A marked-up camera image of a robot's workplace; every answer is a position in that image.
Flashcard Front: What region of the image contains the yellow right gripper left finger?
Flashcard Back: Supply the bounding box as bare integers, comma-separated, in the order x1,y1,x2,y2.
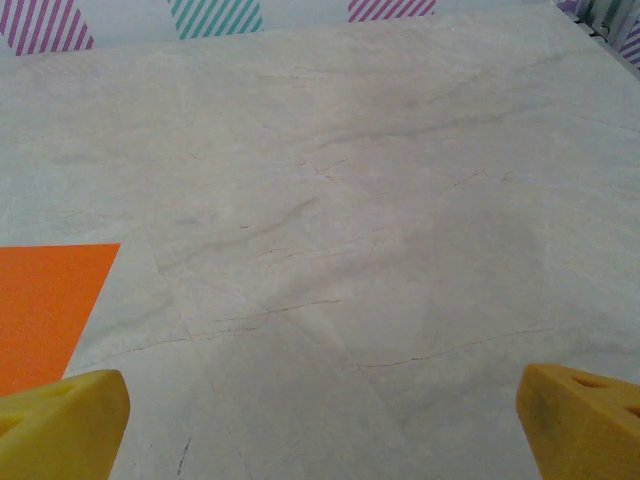
0,369,131,480

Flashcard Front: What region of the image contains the aluminium profile frame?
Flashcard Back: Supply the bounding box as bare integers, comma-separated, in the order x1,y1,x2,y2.
574,0,621,51

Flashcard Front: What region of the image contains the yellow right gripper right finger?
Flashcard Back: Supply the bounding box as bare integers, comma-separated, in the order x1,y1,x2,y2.
516,363,640,480

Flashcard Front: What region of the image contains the orange square paper sheet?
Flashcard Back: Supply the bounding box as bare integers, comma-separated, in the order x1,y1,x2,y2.
0,243,121,399

